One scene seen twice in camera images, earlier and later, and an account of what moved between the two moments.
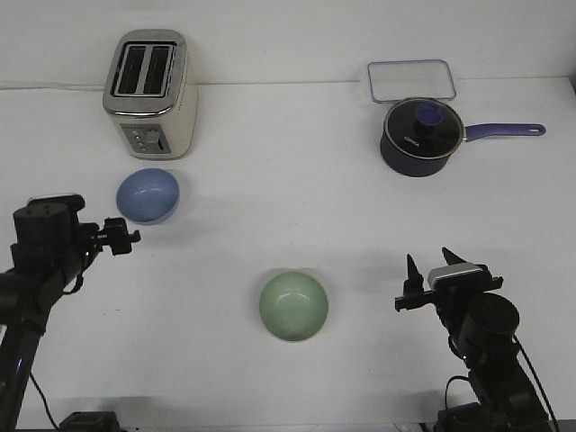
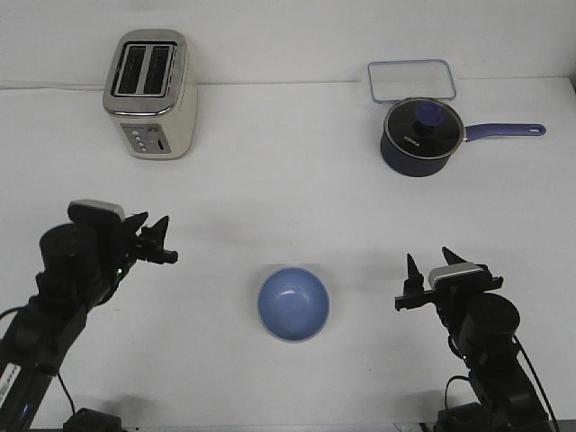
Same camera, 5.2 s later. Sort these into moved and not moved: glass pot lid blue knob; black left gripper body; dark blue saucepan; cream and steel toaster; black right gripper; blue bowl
Moved: blue bowl; black left gripper body
Not moved: black right gripper; cream and steel toaster; dark blue saucepan; glass pot lid blue knob
